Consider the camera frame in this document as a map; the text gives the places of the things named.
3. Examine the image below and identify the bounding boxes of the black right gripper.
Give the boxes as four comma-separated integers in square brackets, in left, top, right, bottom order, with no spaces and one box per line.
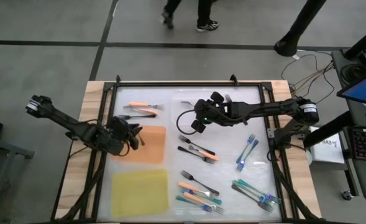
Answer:
[191,98,233,134]

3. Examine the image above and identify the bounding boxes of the grey metal bench frame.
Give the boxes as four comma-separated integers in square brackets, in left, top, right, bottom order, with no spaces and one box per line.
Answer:
[0,133,36,215]

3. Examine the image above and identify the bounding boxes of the white labelled box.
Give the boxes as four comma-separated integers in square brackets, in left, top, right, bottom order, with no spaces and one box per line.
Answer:
[306,126,347,165]

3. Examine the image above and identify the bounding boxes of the person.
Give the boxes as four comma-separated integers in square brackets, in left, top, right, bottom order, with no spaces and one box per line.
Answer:
[161,0,220,33]

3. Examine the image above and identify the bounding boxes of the coiled black cable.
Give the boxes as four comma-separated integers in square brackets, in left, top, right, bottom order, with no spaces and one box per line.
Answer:
[340,63,363,84]

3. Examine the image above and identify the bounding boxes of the clear plastic bin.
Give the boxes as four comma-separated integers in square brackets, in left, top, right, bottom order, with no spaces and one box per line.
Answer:
[171,89,218,126]

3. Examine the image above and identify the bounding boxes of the black cart leg bar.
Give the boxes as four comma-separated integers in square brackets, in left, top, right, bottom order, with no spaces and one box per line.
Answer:
[303,110,354,149]

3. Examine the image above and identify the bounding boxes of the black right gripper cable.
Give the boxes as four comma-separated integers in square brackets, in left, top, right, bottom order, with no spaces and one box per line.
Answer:
[176,108,202,135]

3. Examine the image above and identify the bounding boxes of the yellow mat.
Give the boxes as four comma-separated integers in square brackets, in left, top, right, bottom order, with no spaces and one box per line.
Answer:
[110,169,170,218]

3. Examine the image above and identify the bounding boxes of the black stand post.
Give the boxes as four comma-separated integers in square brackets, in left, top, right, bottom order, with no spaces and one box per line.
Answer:
[273,0,326,58]

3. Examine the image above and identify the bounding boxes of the orange mat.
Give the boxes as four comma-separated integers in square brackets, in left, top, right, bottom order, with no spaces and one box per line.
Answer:
[111,124,167,165]

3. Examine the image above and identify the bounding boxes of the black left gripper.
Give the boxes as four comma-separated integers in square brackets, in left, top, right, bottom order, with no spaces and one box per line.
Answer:
[97,116,144,156]

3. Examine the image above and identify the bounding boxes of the floor cable bundle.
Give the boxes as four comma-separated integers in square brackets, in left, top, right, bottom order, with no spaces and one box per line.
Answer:
[280,52,337,108]

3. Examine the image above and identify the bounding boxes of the black metal table frame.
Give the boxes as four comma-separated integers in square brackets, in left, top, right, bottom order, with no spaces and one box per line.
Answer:
[50,80,320,223]

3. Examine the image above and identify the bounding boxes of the white glossy table cover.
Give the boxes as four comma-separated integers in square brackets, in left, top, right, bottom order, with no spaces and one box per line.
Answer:
[97,85,283,222]

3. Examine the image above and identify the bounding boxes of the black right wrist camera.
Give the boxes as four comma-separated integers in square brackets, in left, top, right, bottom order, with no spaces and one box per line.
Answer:
[209,91,226,104]

